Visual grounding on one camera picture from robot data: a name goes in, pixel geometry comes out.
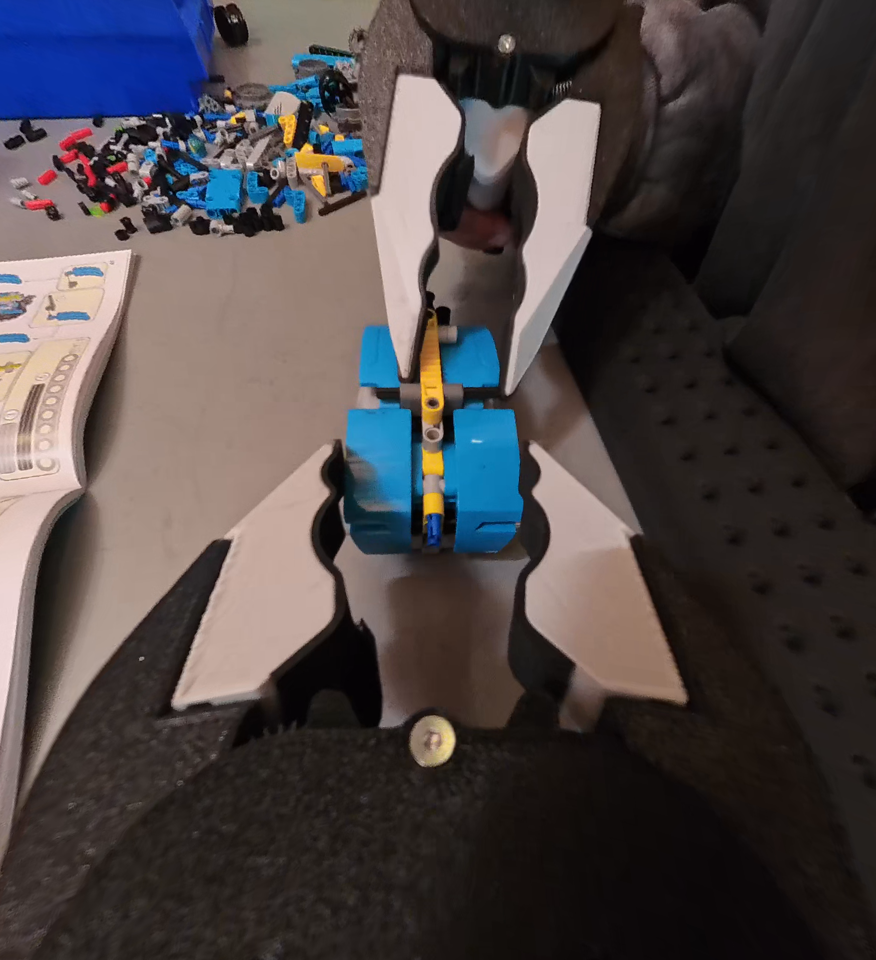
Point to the black perforated panel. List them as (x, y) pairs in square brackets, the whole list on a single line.
[(745, 600)]

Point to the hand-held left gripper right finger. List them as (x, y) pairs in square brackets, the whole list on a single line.
[(595, 600)]

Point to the pile of small bricks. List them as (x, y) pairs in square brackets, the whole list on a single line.
[(220, 180)]

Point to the person's right hand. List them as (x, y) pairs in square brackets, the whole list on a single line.
[(483, 229)]

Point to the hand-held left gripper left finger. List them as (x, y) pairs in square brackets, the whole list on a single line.
[(265, 600)]

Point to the blue plastic bin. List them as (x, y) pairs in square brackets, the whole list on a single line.
[(70, 60)]

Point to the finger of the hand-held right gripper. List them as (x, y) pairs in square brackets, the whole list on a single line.
[(565, 195), (408, 187)]

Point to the blue toy brick car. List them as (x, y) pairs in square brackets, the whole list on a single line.
[(483, 465)]

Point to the black toy wheel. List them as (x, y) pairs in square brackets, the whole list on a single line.
[(231, 24)]

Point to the open instruction booklet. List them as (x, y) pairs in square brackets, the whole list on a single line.
[(32, 420)]

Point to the person's right forearm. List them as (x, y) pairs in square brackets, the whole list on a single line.
[(670, 112)]

